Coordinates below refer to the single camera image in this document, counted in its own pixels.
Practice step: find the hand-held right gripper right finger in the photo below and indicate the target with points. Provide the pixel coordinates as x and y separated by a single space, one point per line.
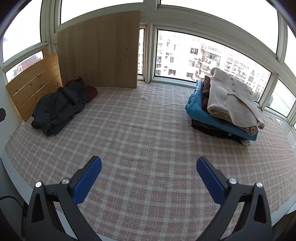
209 179

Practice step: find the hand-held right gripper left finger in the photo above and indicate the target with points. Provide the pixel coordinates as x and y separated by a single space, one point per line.
89 180

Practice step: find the dark grey pants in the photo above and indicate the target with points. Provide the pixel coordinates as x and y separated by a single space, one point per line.
57 106

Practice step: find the slatted pine panel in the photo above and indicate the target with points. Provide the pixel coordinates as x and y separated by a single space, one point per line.
34 85

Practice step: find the black folded garment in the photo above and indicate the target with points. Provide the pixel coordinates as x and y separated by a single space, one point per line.
208 127

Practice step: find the white folded garment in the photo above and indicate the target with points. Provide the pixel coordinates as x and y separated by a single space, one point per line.
246 141

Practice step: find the blue folded garment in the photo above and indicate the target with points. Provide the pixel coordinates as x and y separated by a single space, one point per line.
201 113

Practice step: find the pink plaid blanket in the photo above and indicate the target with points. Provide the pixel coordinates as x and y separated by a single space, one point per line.
148 129

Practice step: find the beige knit cardigan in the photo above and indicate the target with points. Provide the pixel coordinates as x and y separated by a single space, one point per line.
231 97

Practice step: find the brown folded garment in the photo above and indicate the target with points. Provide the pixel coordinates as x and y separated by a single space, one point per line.
205 92

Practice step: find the dark red garment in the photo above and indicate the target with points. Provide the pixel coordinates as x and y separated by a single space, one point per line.
91 92

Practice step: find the large light wooden board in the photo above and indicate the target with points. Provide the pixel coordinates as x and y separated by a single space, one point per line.
99 51

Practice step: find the apartment buildings outside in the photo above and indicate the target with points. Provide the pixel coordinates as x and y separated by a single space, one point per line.
208 58

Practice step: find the white window frame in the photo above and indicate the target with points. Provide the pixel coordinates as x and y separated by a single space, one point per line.
208 23

